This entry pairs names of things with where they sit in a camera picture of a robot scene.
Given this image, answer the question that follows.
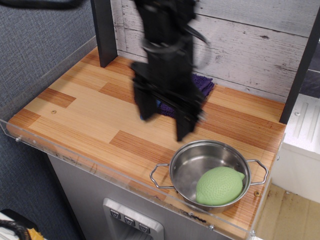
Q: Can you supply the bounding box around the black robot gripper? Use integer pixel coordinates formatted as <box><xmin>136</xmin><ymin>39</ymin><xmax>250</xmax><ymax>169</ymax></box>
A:
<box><xmin>131</xmin><ymin>37</ymin><xmax>205</xmax><ymax>142</ymax></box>

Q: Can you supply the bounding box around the green plastic lime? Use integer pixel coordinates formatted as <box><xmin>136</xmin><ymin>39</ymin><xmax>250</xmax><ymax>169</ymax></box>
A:
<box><xmin>196</xmin><ymin>166</ymin><xmax>245</xmax><ymax>206</ymax></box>

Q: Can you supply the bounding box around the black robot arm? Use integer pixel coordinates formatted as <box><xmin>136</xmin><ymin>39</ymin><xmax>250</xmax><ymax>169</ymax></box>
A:
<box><xmin>131</xmin><ymin>0</ymin><xmax>208</xmax><ymax>142</ymax></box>

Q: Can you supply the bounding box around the purple folded rag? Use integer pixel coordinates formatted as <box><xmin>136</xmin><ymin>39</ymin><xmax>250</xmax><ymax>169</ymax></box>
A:
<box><xmin>157</xmin><ymin>73</ymin><xmax>215</xmax><ymax>118</ymax></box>

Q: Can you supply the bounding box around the stainless steel pot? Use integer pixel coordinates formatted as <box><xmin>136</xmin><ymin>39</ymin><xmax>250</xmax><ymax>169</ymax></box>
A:
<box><xmin>149</xmin><ymin>139</ymin><xmax>270</xmax><ymax>215</ymax></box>

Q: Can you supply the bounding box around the grey toy fridge cabinet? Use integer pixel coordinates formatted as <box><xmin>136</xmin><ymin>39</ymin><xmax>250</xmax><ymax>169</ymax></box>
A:
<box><xmin>48</xmin><ymin>155</ymin><xmax>228</xmax><ymax>240</ymax></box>

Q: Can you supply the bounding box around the silver dispenser button panel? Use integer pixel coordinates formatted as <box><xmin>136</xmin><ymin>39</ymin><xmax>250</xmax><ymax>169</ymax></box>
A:
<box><xmin>103</xmin><ymin>197</ymin><xmax>165</xmax><ymax>240</ymax></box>

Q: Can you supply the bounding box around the white toy sink counter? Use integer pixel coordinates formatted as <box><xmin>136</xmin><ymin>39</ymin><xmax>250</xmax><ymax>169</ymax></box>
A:
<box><xmin>270</xmin><ymin>94</ymin><xmax>320</xmax><ymax>203</ymax></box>

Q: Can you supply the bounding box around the blue handled metal spoon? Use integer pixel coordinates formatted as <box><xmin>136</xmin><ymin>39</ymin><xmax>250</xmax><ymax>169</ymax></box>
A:
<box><xmin>140</xmin><ymin>99</ymin><xmax>161</xmax><ymax>121</ymax></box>

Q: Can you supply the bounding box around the clear acrylic guard rail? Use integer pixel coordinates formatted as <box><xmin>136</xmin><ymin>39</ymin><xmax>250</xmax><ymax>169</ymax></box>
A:
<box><xmin>0</xmin><ymin>34</ymin><xmax>287</xmax><ymax>240</ymax></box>

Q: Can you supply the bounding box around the dark right vertical post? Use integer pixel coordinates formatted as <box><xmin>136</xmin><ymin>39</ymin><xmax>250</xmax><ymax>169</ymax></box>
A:
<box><xmin>279</xmin><ymin>9</ymin><xmax>320</xmax><ymax>124</ymax></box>

